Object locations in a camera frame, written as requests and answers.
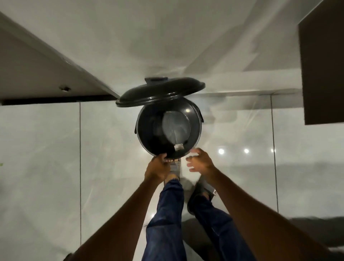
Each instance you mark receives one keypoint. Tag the person's left hand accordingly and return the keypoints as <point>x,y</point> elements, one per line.
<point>156,170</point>

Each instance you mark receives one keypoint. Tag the person's right hand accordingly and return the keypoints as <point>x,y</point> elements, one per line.
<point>203,162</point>

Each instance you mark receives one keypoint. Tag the person's right fingers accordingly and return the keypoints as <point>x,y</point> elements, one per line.
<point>191,161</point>

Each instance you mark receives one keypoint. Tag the person's left fingers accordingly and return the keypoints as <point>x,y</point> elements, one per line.
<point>164,158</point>

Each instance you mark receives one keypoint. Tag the black round pedal bin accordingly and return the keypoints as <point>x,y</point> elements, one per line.
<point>150,134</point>

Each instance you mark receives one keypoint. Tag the person's left forearm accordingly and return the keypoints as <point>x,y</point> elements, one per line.
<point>126,220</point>

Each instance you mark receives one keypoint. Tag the person's right forearm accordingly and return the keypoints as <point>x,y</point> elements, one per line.
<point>258,220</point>

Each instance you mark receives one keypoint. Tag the grey left sandal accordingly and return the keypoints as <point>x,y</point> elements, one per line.
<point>174,168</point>

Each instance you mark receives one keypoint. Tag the white paper scrap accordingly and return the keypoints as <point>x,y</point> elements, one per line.
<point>179,147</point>

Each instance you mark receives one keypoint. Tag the black right sandal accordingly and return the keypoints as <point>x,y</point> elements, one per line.
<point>200,189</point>

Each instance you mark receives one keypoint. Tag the person's left leg blue jeans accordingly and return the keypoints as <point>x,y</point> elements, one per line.
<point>166,220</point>

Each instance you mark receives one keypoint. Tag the person's leg blue jeans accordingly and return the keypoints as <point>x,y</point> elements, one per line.
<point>166,220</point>
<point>217,231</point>

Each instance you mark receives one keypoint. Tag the black round bin lid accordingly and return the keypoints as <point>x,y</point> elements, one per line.
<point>161,91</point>

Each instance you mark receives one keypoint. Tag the person's right leg blue jeans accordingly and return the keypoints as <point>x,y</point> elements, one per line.
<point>217,231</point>

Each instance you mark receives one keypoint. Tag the round metal door stopper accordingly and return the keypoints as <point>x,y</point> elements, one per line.
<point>64,88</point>

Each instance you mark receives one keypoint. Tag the dark floor mat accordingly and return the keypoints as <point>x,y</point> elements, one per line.
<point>319,231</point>

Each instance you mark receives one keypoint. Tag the white door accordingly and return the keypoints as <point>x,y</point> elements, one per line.
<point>35,67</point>

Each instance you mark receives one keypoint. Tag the dark brown cabinet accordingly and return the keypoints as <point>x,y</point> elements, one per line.
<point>322,67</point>

